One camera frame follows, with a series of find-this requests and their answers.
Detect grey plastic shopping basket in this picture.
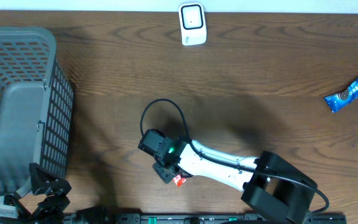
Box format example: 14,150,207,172
0,27,74,203

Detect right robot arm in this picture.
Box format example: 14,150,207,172
138,129,317,223

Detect red Nescafe coffee stick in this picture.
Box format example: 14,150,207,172
173,174,186,187

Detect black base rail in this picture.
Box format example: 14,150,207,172
63,205,347,224

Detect blue Oreo cookie pack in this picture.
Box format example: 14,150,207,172
324,77,358,113

